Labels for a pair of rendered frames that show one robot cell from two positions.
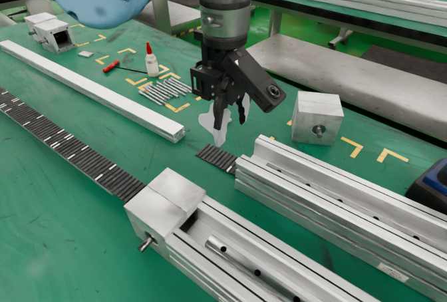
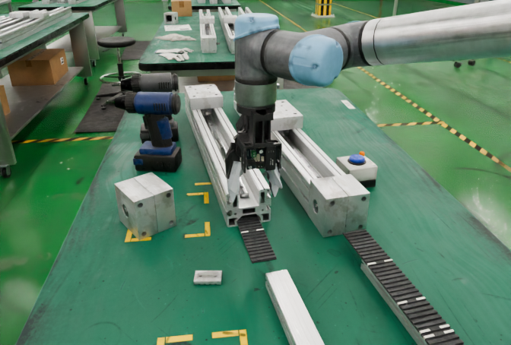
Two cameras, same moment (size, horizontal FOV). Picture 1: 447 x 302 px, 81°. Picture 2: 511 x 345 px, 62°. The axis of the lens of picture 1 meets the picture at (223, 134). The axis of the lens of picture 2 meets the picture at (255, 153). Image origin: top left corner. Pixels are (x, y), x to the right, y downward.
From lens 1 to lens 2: 1.10 m
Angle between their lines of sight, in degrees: 104
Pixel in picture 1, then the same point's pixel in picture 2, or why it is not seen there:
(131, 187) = (358, 239)
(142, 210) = (357, 186)
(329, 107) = (145, 179)
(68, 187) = (426, 293)
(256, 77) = not seen: hidden behind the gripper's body
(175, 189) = (329, 187)
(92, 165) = (395, 275)
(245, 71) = not seen: hidden behind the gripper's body
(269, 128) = (172, 245)
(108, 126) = not seen: outside the picture
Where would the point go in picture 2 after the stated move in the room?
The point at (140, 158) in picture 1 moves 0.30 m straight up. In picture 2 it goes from (335, 285) to (351, 132)
